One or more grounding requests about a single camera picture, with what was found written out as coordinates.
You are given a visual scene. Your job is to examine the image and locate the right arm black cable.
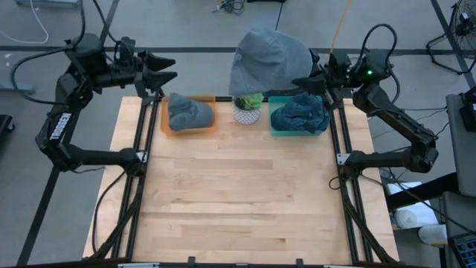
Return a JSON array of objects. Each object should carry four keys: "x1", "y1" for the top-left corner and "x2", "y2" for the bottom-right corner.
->
[{"x1": 362, "y1": 24, "x2": 402, "y2": 94}]

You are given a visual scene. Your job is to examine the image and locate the grey cart base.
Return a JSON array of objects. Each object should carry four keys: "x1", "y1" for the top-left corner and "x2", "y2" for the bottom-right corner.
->
[{"x1": 14, "y1": 0, "x2": 80, "y2": 8}]

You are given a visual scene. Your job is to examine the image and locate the white paper towel roll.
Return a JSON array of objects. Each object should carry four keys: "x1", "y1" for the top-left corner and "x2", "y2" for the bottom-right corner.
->
[
  {"x1": 393, "y1": 200, "x2": 440, "y2": 230},
  {"x1": 418, "y1": 224, "x2": 448, "y2": 246}
]

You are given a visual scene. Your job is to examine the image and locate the black beam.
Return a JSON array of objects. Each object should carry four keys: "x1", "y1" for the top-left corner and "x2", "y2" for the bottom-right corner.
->
[{"x1": 385, "y1": 173, "x2": 458, "y2": 211}]

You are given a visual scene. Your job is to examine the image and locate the black equipment piece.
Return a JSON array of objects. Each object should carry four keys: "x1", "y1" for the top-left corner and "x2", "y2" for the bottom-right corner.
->
[{"x1": 0, "y1": 114, "x2": 16, "y2": 135}]

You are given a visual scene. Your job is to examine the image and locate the white triangle-pattern plant pot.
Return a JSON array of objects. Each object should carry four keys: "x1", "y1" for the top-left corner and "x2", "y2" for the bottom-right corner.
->
[{"x1": 232, "y1": 97, "x2": 263, "y2": 126}]

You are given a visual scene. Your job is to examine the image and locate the white paper stack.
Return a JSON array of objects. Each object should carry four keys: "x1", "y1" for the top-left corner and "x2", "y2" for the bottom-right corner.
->
[{"x1": 385, "y1": 181, "x2": 423, "y2": 197}]

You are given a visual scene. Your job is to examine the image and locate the grey floor plate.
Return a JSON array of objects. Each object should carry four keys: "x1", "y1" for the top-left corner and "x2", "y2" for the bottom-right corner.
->
[{"x1": 0, "y1": 82, "x2": 36, "y2": 95}]

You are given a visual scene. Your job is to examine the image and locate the black aluminium rig frame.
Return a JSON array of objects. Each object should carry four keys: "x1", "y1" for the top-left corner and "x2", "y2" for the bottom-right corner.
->
[
  {"x1": 87, "y1": 92, "x2": 167, "y2": 261},
  {"x1": 327, "y1": 95, "x2": 401, "y2": 264}
]

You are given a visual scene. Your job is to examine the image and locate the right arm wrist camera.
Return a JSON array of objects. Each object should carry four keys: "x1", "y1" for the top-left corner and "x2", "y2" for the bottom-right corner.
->
[{"x1": 329, "y1": 51, "x2": 350, "y2": 70}]

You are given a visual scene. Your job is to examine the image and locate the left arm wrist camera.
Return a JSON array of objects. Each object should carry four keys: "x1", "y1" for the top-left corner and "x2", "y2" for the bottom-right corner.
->
[{"x1": 118, "y1": 36, "x2": 137, "y2": 63}]

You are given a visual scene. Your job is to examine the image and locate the green translucent plastic bin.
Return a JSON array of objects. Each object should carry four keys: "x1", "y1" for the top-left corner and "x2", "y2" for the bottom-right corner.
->
[{"x1": 267, "y1": 95, "x2": 331, "y2": 138}]

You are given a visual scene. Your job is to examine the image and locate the green artificial succulent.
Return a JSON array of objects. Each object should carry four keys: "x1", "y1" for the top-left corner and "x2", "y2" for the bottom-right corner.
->
[{"x1": 237, "y1": 92, "x2": 265, "y2": 111}]

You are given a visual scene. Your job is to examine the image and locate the white floor cable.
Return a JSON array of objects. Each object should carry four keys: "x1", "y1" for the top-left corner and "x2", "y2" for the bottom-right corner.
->
[{"x1": 0, "y1": 0, "x2": 50, "y2": 45}]

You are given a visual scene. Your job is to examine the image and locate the black floor fan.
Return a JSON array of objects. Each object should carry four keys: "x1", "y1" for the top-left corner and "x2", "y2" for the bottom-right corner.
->
[{"x1": 425, "y1": 0, "x2": 476, "y2": 77}]

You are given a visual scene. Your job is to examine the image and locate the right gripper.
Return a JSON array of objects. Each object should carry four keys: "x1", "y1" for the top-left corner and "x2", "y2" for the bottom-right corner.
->
[{"x1": 292, "y1": 48, "x2": 353, "y2": 96}]

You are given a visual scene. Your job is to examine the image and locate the black device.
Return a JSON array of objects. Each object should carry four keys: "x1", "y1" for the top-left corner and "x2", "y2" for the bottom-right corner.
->
[{"x1": 459, "y1": 87, "x2": 476, "y2": 133}]

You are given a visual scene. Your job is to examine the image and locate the orange translucent plastic bin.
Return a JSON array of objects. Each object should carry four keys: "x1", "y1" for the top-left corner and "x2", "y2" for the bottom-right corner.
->
[{"x1": 159, "y1": 93, "x2": 218, "y2": 137}]

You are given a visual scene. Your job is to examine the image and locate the tangled black cable bundle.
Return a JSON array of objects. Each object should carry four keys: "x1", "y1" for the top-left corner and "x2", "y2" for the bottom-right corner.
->
[{"x1": 211, "y1": 0, "x2": 247, "y2": 16}]

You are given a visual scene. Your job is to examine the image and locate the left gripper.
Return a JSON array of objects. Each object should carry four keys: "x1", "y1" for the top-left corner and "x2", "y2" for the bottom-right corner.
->
[{"x1": 103, "y1": 48, "x2": 179, "y2": 98}]

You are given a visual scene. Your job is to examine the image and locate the grey chair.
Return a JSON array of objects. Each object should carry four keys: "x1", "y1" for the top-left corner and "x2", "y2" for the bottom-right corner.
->
[{"x1": 440, "y1": 92, "x2": 476, "y2": 239}]

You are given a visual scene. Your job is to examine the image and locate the keypad with blue keys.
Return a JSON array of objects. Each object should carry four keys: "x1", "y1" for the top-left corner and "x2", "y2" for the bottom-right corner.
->
[{"x1": 448, "y1": 232, "x2": 476, "y2": 268}]

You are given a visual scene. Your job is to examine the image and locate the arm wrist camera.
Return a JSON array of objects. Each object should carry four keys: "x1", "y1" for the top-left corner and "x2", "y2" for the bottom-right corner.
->
[
  {"x1": 329, "y1": 51, "x2": 350, "y2": 70},
  {"x1": 118, "y1": 36, "x2": 137, "y2": 63}
]

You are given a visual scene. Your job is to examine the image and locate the yellow hanging cable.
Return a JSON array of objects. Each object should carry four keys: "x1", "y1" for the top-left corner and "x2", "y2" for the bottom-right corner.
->
[{"x1": 329, "y1": 0, "x2": 353, "y2": 51}]

